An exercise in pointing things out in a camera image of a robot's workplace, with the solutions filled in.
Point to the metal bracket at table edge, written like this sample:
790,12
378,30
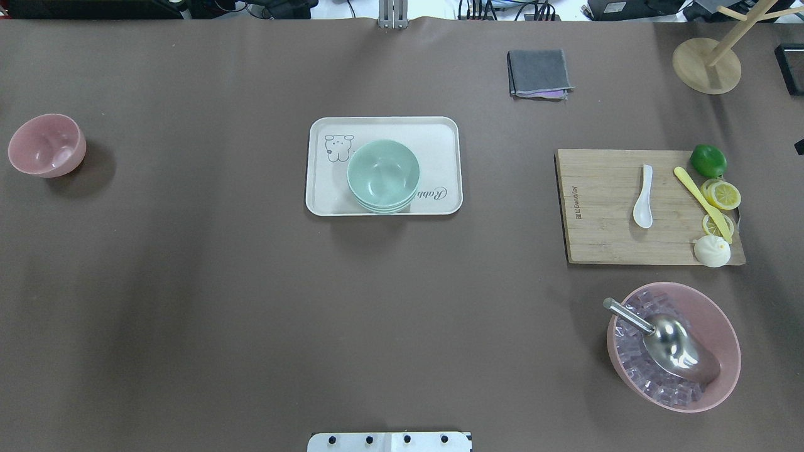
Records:
393,14

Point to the black box at edge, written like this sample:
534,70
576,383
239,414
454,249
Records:
790,61

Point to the lemon slice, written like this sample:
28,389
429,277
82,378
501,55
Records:
709,226

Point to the green stacked bowls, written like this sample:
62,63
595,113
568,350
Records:
383,176

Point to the small pink bowl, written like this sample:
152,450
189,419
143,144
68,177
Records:
47,146

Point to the white ceramic spoon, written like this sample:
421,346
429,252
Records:
642,212

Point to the folded grey cloth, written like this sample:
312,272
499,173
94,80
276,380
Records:
539,74

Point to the wooden mug tree stand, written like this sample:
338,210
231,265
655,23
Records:
710,66

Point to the metal ice scoop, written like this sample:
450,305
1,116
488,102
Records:
670,345

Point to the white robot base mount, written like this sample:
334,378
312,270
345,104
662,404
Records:
391,441

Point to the large pink ice bowl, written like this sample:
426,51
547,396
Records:
701,316

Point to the bamboo cutting board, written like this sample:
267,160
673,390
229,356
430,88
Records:
598,189

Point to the lemon half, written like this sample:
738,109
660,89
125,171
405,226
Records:
721,194

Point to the cream rabbit tray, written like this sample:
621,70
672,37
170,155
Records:
435,141

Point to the green lime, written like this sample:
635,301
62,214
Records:
708,161

